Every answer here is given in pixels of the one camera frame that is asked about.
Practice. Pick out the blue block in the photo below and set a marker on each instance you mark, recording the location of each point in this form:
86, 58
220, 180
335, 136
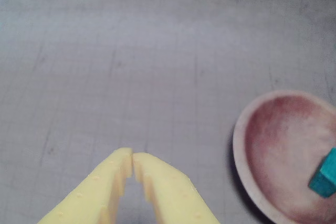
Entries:
325, 176

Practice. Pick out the gridded gift wrap paper sheet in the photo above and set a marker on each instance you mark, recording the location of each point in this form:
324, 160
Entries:
131, 51

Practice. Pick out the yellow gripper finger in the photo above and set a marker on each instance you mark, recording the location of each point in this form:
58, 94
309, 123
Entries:
170, 190
97, 190

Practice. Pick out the round wooden bowl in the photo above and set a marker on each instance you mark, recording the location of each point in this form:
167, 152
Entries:
275, 134

